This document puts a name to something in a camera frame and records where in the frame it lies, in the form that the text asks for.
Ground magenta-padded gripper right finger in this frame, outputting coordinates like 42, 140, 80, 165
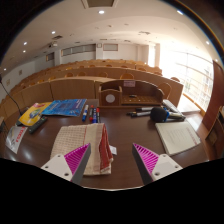
131, 142, 184, 186

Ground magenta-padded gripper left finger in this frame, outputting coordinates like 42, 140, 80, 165
40, 143, 92, 186

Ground beige waffle towel red stripes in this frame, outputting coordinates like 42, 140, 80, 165
49, 123, 118, 177

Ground white paper stack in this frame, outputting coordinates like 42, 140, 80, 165
154, 121, 202, 157

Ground black remote control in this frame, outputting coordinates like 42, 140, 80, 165
27, 115, 49, 135

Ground white red printed leaflet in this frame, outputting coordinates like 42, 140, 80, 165
4, 124, 28, 155

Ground yellow booklet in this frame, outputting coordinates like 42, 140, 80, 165
18, 101, 53, 127

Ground black marker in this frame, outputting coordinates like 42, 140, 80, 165
134, 106, 154, 112
126, 110, 152, 118

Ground blue booklet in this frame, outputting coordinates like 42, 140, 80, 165
41, 98, 88, 118

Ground white blue marker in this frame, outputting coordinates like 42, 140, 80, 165
81, 104, 90, 123

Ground grey flat remote control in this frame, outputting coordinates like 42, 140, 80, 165
162, 99, 183, 114

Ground rows of wooden seats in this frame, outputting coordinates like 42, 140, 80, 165
0, 59, 184, 118

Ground wooden desk organizer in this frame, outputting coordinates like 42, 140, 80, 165
98, 79, 165, 108

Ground ceiling lights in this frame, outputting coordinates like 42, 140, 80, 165
1, 9, 211, 73

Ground ceiling air vent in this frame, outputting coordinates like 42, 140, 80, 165
80, 0, 119, 9

